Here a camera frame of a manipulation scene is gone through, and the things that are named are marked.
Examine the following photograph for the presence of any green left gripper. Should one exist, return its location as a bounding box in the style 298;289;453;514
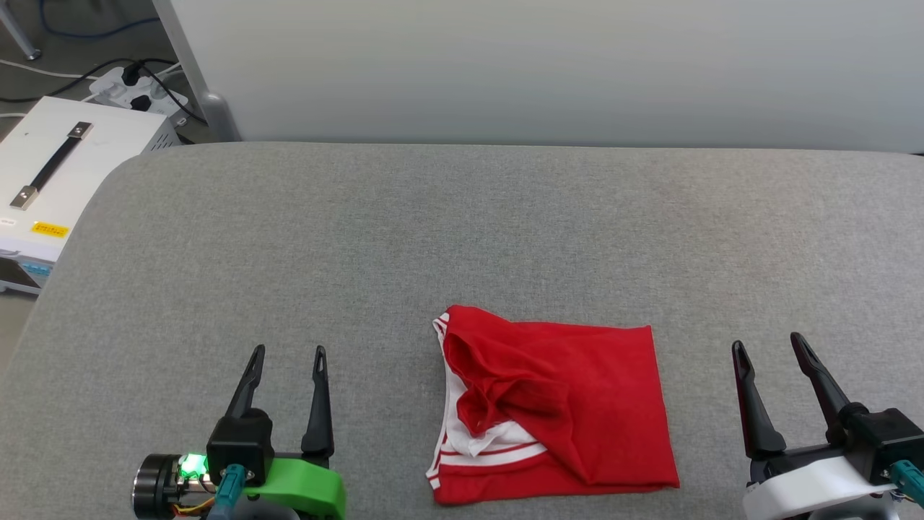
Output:
225;344;348;520

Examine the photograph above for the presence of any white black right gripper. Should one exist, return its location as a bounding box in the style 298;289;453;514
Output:
731;332;899;520

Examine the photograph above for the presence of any red and white garment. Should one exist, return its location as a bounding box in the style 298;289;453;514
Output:
426;304;681;506

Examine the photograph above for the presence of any white metal equipment box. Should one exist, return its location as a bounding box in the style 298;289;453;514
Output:
0;96;183;296

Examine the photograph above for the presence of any white power strip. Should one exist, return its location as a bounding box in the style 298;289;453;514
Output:
88;66;191;121

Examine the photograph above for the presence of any grey metal chair leg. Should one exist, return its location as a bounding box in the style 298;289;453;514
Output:
0;0;41;61

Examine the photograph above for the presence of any teal left cable connector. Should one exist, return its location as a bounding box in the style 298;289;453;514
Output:
208;464;248;520

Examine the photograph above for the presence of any teal cable connector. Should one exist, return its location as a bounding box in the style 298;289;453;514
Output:
889;460;924;507
208;464;248;520

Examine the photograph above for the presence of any teal right cable connector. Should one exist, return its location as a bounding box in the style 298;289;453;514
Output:
889;460;924;507

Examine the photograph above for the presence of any grey partition post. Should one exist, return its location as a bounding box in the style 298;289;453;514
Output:
150;0;242;143

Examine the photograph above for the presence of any black power cable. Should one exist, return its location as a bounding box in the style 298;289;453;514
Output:
143;66;209;125
0;57;179;103

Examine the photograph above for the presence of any black strap handle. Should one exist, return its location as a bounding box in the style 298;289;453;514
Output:
9;121;95;212

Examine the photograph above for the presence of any white cable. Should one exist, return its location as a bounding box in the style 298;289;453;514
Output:
0;58;100;82

